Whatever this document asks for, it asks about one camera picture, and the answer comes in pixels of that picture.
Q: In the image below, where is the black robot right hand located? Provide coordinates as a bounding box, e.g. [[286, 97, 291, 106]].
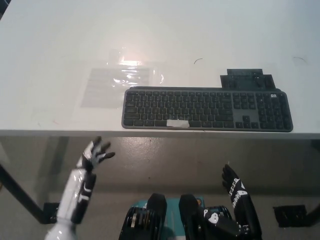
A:
[[221, 163, 248, 201]]

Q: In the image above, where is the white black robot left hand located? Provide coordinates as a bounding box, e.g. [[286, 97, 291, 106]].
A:
[[74, 136, 116, 174]]

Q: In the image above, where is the black floor plate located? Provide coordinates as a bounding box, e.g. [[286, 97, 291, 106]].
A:
[[272, 204, 308, 228], [43, 201, 60, 224]]

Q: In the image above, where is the clear plastic sheet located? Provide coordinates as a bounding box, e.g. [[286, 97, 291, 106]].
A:
[[80, 49, 166, 109]]

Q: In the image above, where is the black table leg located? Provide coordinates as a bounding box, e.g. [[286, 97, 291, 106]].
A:
[[0, 162, 48, 224]]

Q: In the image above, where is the white tape strip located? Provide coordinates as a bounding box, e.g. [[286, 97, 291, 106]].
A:
[[166, 119, 190, 129]]

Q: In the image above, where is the dark grey wireless keyboard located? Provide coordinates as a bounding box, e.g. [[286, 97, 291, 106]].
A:
[[121, 86, 295, 133]]

